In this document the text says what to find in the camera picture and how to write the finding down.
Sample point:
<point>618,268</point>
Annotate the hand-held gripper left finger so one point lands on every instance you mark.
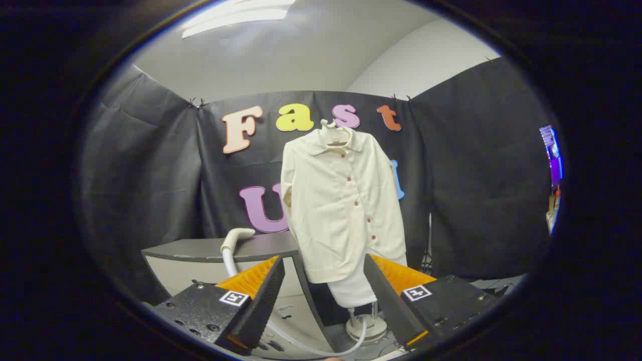
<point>263,301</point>

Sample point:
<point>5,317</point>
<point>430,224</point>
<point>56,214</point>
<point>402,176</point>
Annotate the white garment steamer head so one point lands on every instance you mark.
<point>238,234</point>

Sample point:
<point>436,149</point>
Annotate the black backdrop cloth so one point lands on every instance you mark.
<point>150,175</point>

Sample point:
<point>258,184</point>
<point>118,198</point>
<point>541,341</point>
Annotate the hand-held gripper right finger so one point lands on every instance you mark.
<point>391,301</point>

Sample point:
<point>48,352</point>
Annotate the purple wall banner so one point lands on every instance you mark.
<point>551,155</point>

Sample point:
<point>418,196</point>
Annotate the white plastic hanger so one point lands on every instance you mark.
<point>333,135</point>

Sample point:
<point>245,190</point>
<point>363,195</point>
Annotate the grey table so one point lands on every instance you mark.
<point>200,249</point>

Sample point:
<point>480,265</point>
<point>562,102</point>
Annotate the cream button-up shirt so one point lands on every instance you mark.
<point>336,215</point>

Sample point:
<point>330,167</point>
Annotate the ceiling light panel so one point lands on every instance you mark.
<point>235,15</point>

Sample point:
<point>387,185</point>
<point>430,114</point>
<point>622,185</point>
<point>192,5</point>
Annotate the white round stand base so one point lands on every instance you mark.
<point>373,328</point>

